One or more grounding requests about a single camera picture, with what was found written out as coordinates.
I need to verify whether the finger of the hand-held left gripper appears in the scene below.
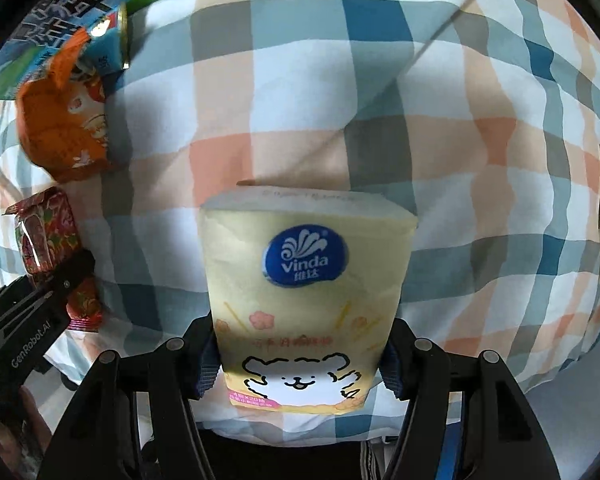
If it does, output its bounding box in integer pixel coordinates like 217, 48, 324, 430
0, 249, 97, 346

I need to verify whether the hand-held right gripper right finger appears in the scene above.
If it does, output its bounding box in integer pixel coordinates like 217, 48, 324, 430
377, 316, 563, 480

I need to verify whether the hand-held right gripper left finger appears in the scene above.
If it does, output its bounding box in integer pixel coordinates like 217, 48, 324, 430
45, 316, 226, 480

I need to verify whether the red floral snack packet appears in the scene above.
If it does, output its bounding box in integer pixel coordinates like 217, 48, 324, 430
5, 186, 104, 332

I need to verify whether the yellow tissue pack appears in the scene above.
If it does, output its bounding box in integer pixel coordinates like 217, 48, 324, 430
197, 184, 419, 415

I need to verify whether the person's left hand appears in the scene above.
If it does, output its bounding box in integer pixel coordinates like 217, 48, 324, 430
0, 385, 56, 480

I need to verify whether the orange snack packet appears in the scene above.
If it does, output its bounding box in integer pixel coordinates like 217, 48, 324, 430
15, 28, 123, 183

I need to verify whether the plaid bed sheet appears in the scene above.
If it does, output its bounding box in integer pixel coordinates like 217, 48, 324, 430
0, 0, 600, 447

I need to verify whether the small blue drink packet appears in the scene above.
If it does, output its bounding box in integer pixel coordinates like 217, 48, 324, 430
77, 3, 131, 77

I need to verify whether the blue green printed carton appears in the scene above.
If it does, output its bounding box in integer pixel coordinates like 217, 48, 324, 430
0, 0, 412, 102

